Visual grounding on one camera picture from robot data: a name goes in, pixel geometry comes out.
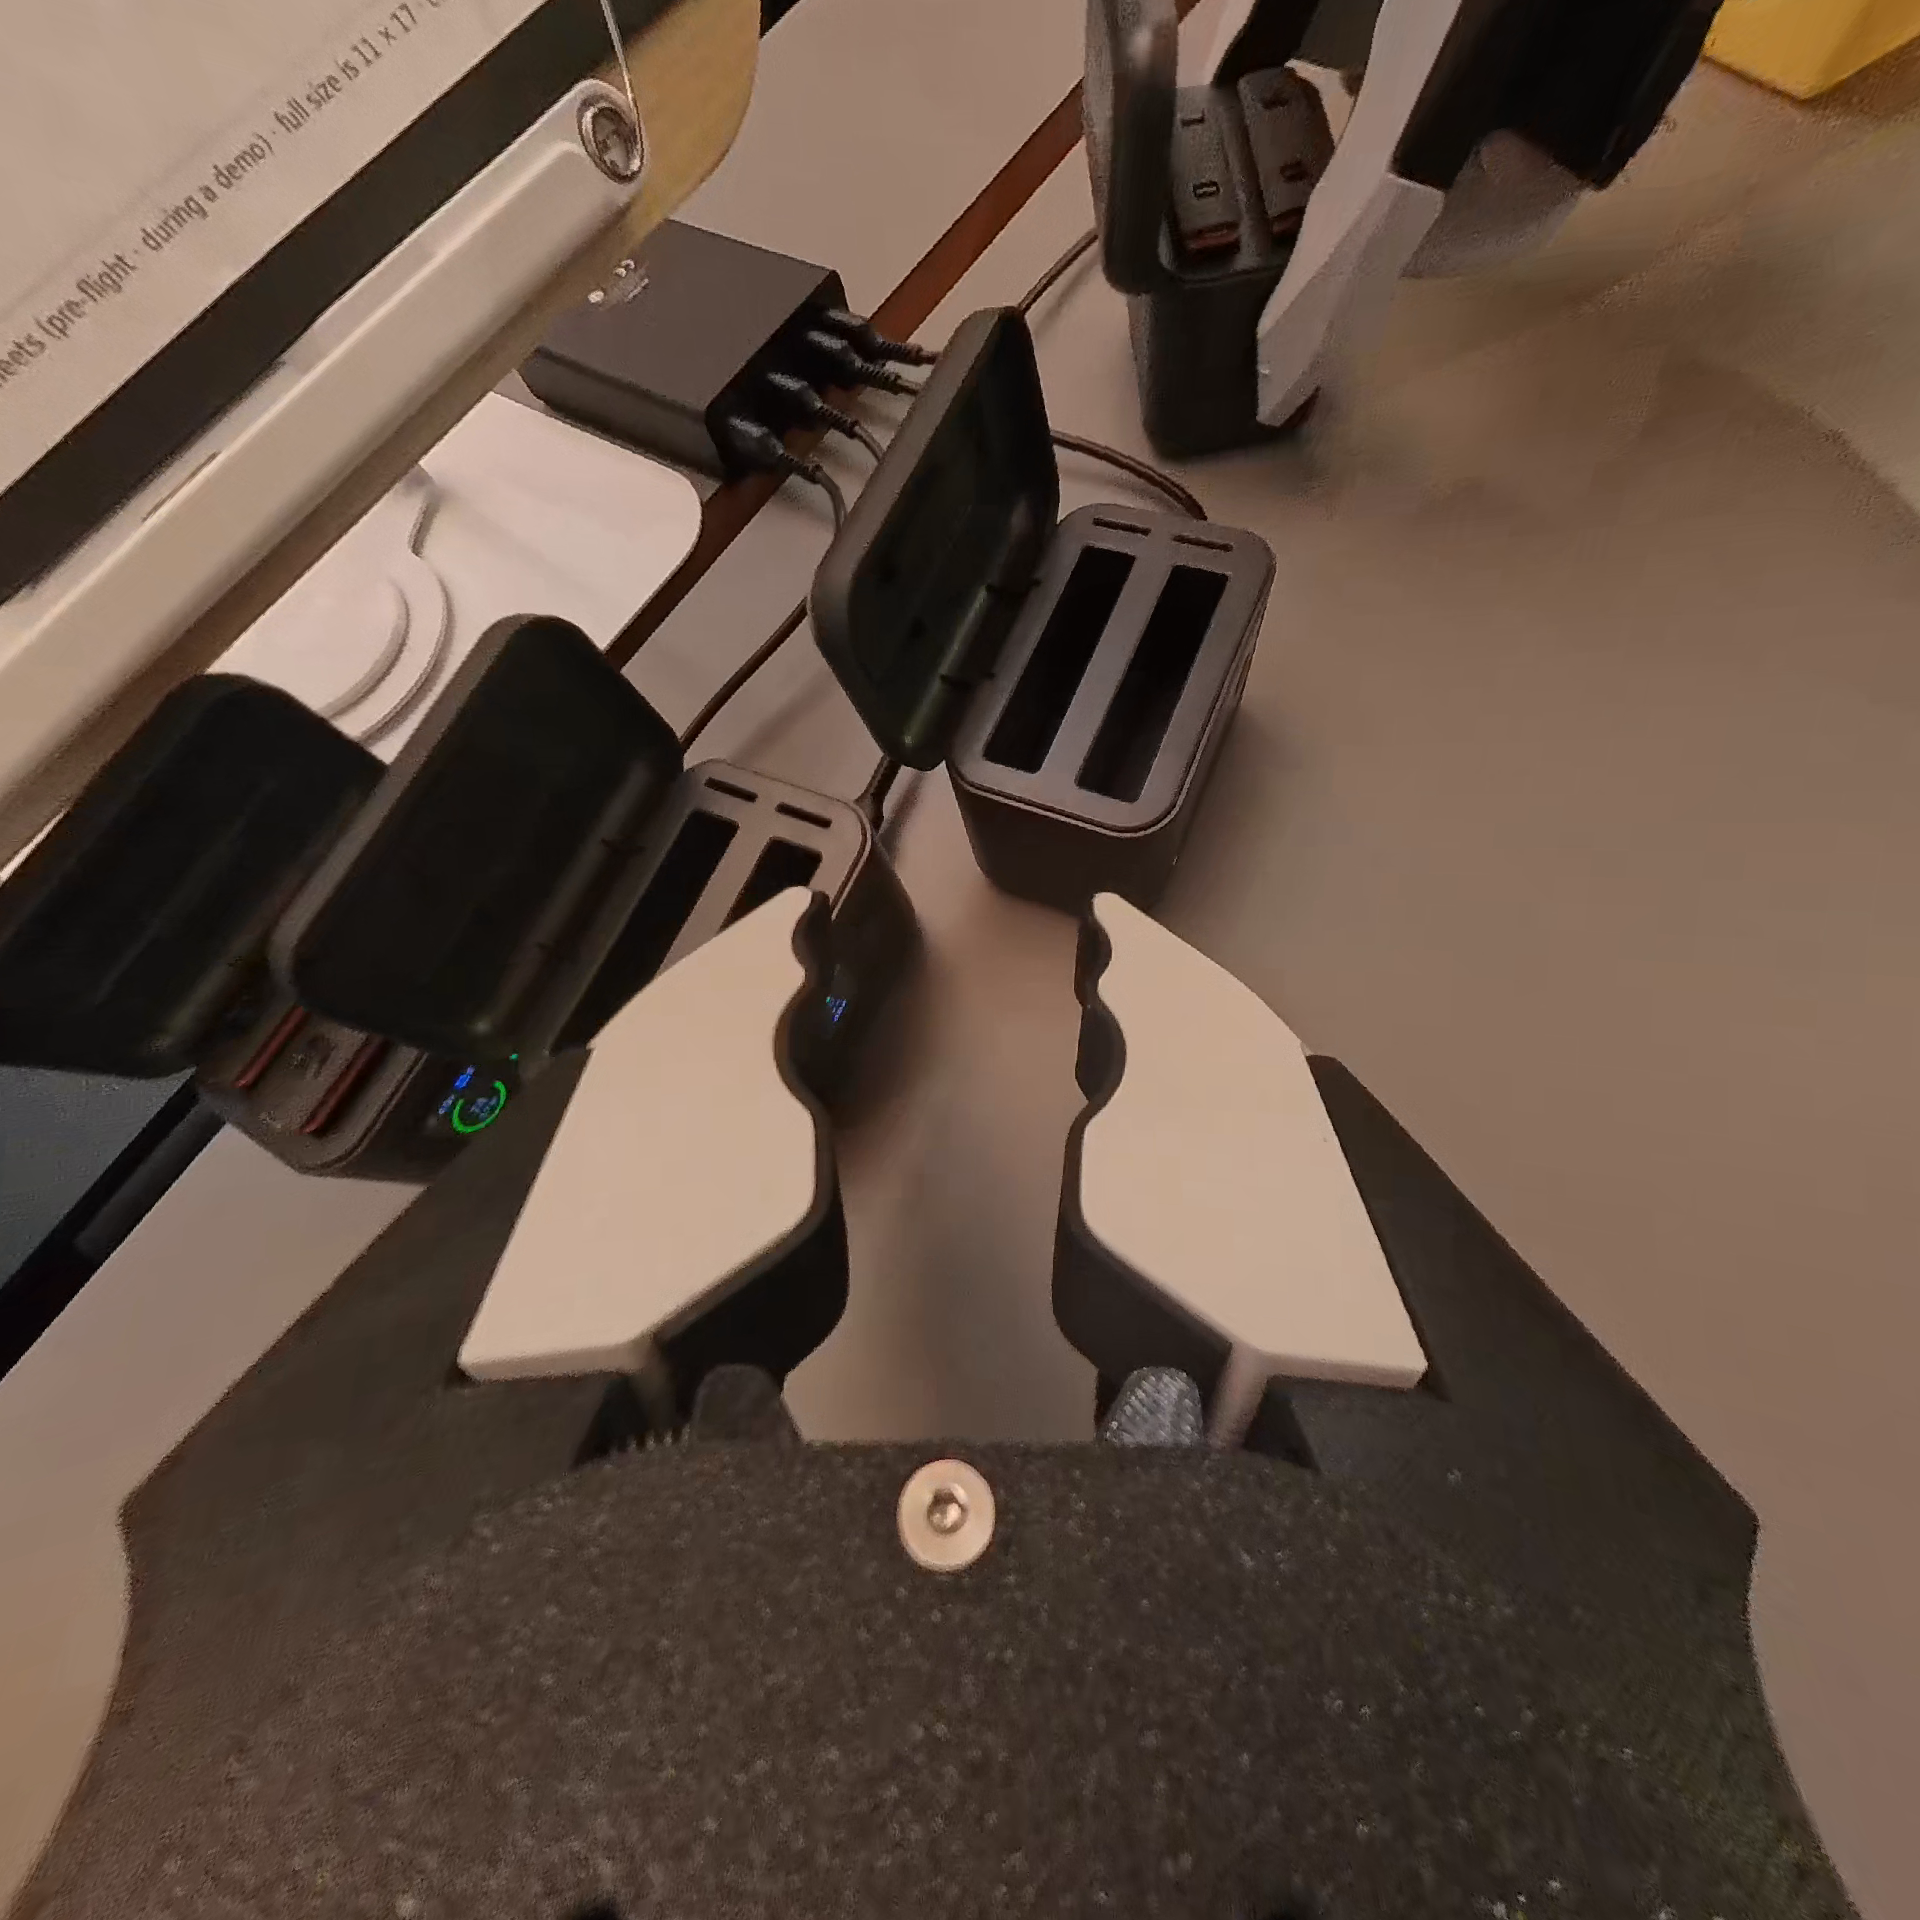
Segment white board ledge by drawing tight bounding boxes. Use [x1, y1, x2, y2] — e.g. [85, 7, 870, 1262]
[0, 81, 657, 820]

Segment white peg wire clip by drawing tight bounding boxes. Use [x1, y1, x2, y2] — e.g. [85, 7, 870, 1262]
[578, 0, 650, 184]

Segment black battery red edge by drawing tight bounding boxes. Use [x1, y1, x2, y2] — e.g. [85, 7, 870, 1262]
[1237, 66, 1340, 241]
[308, 1036, 400, 1138]
[224, 997, 329, 1110]
[1170, 81, 1254, 259]

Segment yellow plastic bin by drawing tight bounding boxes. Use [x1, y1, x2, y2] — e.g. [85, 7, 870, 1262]
[1702, 0, 1910, 100]

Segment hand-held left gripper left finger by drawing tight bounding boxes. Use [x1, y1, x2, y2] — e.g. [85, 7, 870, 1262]
[455, 887, 854, 1429]

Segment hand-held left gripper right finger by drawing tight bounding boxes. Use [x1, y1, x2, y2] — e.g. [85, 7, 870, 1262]
[1053, 892, 1430, 1448]

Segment black battery charging case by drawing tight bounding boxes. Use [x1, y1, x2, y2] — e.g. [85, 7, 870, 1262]
[269, 616, 921, 1128]
[0, 671, 526, 1189]
[1083, 0, 1359, 458]
[812, 307, 1280, 914]

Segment black multiport charger hub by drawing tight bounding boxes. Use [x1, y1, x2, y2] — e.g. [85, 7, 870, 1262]
[517, 221, 849, 483]

